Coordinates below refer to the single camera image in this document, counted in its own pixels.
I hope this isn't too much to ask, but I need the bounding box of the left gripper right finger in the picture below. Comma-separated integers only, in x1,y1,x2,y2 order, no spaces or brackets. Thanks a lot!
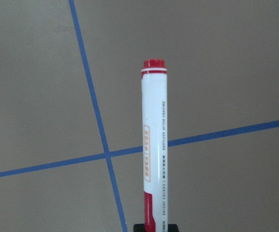
168,224,179,232

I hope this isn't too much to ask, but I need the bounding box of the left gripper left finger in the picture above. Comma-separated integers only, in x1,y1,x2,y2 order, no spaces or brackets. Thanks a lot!
133,224,146,232

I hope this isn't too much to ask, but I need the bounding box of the red whiteboard marker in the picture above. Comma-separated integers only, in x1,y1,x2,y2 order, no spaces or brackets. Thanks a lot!
141,58,168,232

